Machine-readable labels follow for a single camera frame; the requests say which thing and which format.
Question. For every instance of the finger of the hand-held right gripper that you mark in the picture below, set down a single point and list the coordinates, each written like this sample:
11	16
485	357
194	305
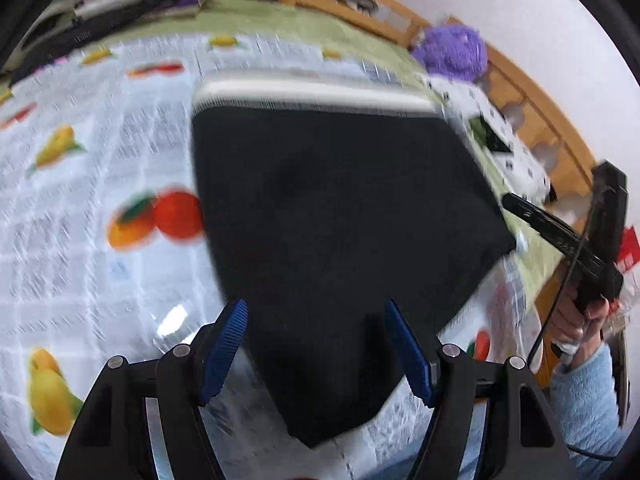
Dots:
535	217

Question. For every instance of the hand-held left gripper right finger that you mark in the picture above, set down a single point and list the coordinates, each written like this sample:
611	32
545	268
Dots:
407	355

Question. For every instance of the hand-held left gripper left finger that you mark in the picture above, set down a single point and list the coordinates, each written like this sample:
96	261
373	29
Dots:
225	350

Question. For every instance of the black pants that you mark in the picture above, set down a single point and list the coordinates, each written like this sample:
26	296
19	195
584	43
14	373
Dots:
325	220

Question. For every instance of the person's right forearm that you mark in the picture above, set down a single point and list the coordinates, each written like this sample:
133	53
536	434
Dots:
590	410

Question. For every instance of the person's right hand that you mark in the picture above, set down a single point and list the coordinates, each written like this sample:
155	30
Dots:
580	325

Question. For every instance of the red object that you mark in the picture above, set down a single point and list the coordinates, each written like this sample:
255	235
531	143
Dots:
631	247

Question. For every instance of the white floral pillow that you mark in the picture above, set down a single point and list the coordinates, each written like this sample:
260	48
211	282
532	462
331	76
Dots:
515	160

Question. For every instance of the purple plush toy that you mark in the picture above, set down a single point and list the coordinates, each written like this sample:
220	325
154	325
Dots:
450	52

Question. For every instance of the fruit print plastic tablecloth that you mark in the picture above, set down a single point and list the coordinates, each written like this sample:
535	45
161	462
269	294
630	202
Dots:
100	150

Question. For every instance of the green bed blanket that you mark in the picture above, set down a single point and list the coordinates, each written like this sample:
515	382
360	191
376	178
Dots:
310	20

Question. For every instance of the purple white pouch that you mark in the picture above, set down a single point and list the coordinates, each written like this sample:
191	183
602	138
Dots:
191	0

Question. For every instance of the wooden bed frame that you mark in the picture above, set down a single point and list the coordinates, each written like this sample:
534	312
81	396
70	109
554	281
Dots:
530	105

